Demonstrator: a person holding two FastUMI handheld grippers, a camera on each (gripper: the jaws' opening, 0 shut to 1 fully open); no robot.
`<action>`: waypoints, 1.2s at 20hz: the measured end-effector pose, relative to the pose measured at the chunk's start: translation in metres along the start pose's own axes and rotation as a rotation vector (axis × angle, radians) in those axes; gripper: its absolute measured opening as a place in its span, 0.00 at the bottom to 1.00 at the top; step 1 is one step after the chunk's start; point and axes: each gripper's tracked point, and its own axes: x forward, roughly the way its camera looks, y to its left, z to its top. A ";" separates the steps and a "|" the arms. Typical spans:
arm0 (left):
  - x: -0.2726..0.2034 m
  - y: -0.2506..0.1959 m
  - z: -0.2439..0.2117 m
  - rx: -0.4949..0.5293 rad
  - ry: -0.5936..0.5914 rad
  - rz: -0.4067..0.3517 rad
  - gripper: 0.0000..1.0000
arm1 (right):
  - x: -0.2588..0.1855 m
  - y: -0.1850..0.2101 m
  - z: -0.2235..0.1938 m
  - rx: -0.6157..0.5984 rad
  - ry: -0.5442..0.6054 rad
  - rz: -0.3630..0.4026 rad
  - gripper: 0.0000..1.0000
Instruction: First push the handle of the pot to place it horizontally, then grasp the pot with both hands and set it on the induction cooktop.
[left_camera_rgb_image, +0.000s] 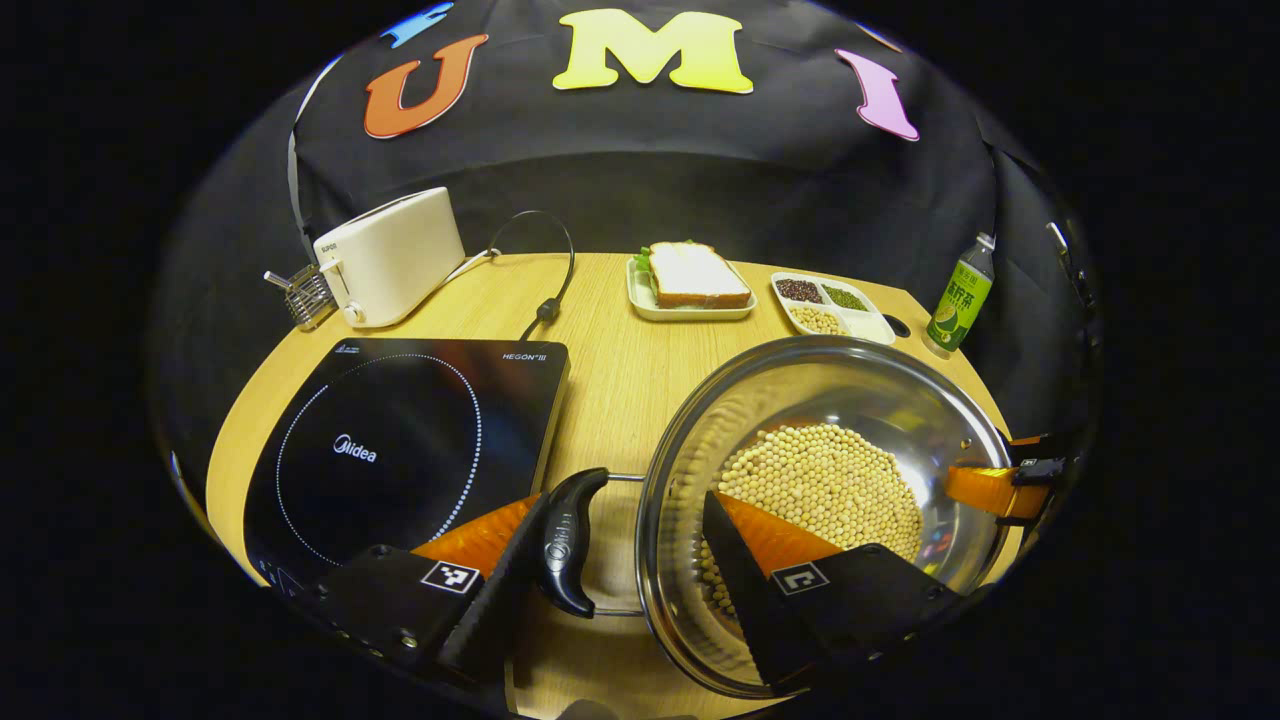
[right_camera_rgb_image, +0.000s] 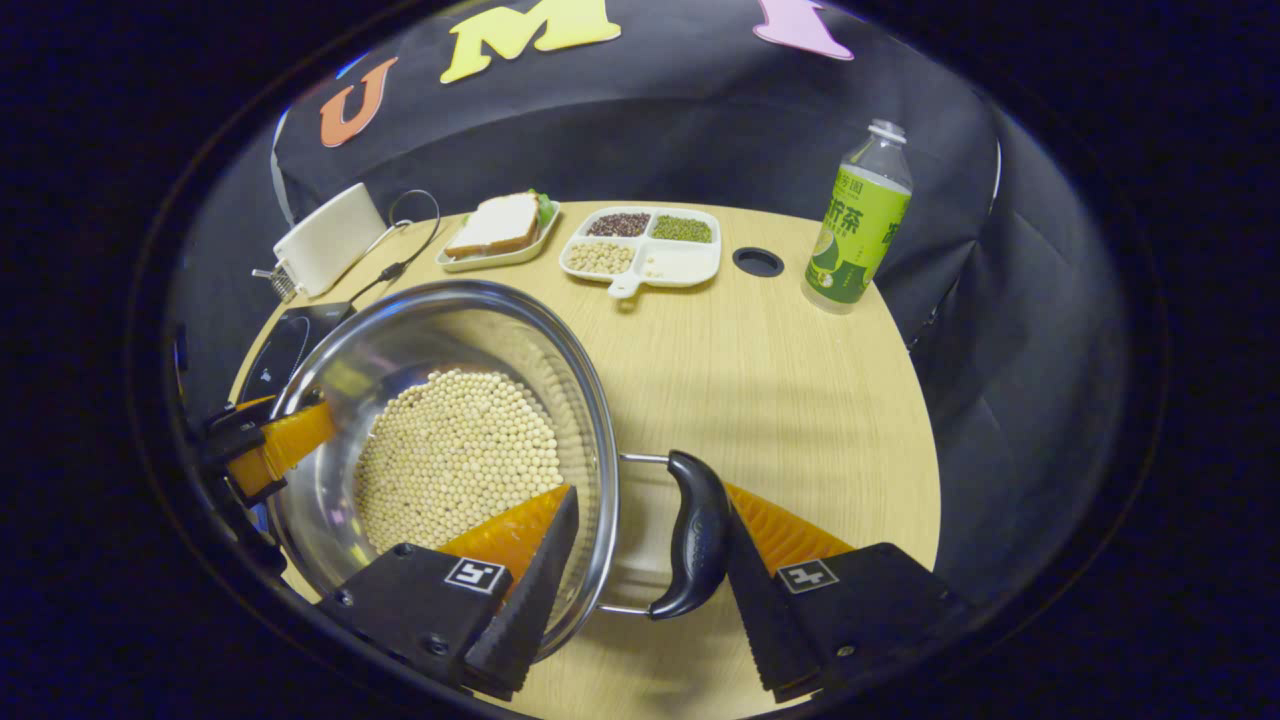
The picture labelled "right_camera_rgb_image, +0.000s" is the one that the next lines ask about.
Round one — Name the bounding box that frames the white rectangular plate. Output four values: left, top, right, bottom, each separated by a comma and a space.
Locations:
435, 195, 562, 274

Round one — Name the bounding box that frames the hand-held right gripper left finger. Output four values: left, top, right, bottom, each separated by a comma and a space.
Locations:
318, 484, 581, 701

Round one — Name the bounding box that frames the white toaster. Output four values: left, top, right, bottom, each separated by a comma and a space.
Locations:
273, 183, 389, 299

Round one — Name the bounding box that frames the stainless steel pot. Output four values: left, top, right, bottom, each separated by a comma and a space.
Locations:
265, 279, 731, 663

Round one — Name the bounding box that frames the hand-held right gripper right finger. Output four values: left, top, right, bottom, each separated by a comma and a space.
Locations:
722, 483, 966, 704

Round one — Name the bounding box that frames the white divided dish with grains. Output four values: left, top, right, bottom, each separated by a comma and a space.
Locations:
558, 206, 723, 300

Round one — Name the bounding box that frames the pile of soybeans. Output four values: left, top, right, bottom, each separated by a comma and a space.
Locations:
352, 368, 564, 556

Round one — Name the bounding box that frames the black induction cooktop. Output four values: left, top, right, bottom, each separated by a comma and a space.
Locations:
235, 302, 356, 406

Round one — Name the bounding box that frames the black power cable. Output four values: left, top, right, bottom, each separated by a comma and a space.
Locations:
345, 189, 443, 306

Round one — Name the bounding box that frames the green label drink bottle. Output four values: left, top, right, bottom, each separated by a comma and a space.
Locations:
801, 119, 914, 316

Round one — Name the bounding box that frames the sandwich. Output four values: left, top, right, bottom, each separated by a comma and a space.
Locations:
445, 190, 556, 259

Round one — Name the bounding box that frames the small metal wire rack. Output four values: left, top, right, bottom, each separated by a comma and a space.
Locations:
252, 260, 301, 303

